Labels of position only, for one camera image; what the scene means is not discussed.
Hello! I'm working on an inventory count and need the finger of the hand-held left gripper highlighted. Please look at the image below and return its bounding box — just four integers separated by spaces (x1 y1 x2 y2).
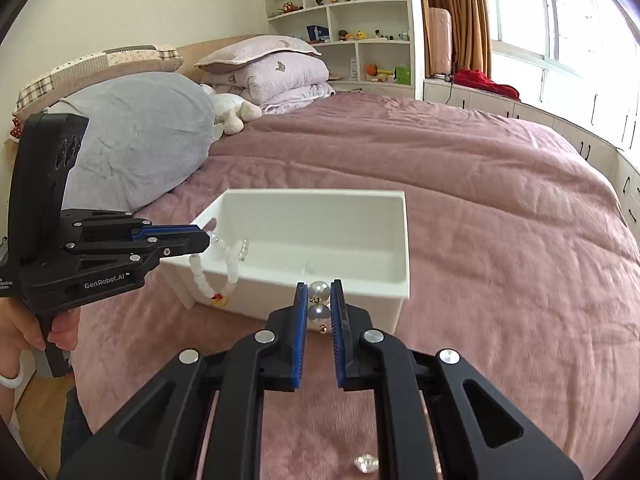
60 208 209 247
64 234 212 267

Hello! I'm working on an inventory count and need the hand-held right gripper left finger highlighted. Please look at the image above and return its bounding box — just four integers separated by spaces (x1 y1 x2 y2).
57 282 308 480

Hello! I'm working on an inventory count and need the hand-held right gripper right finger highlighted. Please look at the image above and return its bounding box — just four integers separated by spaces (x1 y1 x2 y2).
330 279 585 480

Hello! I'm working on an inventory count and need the pearl drop earring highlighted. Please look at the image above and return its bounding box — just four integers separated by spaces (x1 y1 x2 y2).
307 281 332 334

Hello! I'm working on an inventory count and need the white bead bracelet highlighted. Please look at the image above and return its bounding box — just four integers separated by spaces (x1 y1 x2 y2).
189 231 242 308

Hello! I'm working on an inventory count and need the white plastic storage box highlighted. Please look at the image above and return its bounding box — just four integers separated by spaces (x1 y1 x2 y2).
170 188 412 334

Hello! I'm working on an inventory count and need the person's left forearm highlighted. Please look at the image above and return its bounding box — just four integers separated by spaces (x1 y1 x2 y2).
0 385 18 423

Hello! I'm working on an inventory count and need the person's left hand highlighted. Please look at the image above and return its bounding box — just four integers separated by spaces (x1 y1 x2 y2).
0 300 82 376

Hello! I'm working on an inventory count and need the grey pillow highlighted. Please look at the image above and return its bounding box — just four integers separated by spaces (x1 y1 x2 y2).
45 71 217 214

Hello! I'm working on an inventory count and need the white plush toy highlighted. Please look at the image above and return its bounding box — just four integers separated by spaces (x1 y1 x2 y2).
200 84 264 136

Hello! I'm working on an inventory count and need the patchwork plaid pillow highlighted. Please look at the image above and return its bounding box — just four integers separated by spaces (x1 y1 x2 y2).
12 44 184 114

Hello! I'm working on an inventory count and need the pink bed blanket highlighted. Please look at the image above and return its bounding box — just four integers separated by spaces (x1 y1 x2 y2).
70 91 633 480

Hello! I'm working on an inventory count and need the folded lilac quilt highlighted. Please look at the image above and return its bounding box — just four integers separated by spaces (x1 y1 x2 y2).
200 54 336 114

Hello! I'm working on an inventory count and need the lilac pillow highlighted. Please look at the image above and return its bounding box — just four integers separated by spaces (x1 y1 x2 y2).
194 35 322 75

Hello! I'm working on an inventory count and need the dark cloth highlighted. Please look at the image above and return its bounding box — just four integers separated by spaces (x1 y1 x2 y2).
60 385 94 467

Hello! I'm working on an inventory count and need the white window cabinet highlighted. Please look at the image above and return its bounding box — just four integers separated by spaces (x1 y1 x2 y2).
422 77 640 241

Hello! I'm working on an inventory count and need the red cloth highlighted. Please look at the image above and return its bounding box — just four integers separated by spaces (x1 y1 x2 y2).
454 68 521 102

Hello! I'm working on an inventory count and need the pink suitcase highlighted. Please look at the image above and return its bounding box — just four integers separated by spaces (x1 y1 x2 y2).
428 7 454 80

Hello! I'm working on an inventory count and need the white bookshelf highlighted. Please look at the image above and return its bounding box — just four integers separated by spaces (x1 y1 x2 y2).
259 0 426 101

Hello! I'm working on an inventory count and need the window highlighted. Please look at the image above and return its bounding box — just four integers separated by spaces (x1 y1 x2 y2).
487 0 640 153

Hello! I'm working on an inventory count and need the black power cable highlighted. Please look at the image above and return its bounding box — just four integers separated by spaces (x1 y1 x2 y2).
446 75 469 110

